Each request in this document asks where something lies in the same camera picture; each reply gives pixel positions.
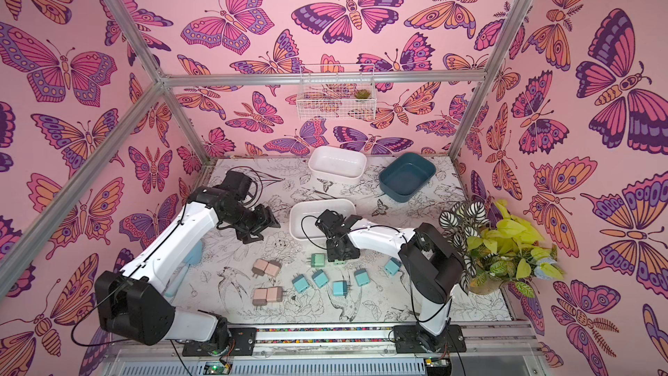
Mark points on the aluminium frame top bar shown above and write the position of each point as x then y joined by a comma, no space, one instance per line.
325,78

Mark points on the pink plug upper right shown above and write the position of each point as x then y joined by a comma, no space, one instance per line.
272,269

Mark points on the aluminium frame post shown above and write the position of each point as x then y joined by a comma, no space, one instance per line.
519,9
134,38

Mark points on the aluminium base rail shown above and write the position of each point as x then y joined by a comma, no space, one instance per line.
475,348

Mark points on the white wire wall basket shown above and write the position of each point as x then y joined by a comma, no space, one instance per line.
335,101

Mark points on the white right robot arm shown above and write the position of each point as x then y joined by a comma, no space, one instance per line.
432,263

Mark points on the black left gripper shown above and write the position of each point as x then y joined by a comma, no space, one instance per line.
266,219

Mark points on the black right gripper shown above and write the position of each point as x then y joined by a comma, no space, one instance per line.
341,243

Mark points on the dark teal storage box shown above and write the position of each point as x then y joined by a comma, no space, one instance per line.
406,176

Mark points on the aluminium frame left beam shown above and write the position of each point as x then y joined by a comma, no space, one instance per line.
41,229

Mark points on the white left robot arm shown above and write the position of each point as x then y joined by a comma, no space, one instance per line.
131,302

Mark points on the blue plug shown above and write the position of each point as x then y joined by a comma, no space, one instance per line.
320,279
362,277
340,288
300,283
392,267

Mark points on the pink plug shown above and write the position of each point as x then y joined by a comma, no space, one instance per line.
259,267
260,297
274,294
272,269

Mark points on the white storage box rear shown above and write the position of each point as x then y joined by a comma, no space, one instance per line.
337,165

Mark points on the small green succulent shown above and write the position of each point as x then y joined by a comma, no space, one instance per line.
362,94

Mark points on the white storage box front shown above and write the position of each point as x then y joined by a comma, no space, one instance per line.
303,216

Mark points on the aluminium frame post right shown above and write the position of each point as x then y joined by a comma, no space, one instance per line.
519,9

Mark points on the potted green plant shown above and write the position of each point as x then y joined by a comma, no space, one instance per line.
498,248

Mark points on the pink plug upper left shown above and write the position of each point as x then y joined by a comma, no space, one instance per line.
259,267

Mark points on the aluminium frame post left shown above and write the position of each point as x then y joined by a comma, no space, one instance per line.
134,38

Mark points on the pink plug lower left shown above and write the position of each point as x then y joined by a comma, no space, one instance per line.
260,297

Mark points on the white storage box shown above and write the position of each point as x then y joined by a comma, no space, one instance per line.
337,165
303,216

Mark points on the pink plug lower right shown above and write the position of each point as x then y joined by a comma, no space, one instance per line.
274,294

